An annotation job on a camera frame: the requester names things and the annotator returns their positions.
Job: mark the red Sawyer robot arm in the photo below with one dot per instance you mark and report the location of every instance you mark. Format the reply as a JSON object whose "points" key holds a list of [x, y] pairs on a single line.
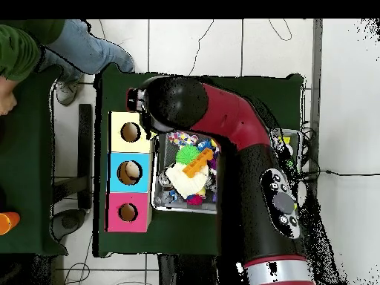
{"points": [[231, 115]]}

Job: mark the wooden box with three holes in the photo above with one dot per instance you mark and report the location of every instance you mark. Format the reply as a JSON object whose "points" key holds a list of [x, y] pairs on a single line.
{"points": [[118, 142]]}

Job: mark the shallow mesh bin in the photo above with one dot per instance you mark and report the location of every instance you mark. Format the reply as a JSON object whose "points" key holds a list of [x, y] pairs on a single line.
{"points": [[166, 154]]}

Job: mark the person's hand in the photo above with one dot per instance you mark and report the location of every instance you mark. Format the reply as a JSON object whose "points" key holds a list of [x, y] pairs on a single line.
{"points": [[7, 98]]}

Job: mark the person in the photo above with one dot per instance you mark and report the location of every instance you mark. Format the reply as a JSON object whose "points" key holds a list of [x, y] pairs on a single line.
{"points": [[89, 53]]}

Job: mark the green spiky rubber ball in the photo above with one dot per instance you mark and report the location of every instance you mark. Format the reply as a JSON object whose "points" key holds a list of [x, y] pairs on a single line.
{"points": [[185, 154]]}

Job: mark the blue furry toy with eyes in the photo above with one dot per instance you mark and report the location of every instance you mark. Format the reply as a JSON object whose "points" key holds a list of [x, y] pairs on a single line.
{"points": [[204, 145]]}

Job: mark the orange plastic block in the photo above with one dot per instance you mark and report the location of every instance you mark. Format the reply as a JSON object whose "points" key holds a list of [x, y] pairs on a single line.
{"points": [[197, 163]]}

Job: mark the cream knitted cloth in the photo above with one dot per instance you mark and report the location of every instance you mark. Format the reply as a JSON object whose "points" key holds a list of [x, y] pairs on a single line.
{"points": [[187, 184]]}

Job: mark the purple spiky rubber ball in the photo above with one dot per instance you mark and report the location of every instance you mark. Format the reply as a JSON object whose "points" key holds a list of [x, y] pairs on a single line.
{"points": [[213, 163]]}

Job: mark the dark green table cloth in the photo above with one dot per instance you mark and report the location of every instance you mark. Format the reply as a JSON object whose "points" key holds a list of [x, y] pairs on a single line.
{"points": [[23, 163], [178, 234]]}

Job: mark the orange cup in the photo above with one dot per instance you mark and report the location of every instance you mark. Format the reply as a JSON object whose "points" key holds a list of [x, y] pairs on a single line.
{"points": [[7, 222]]}

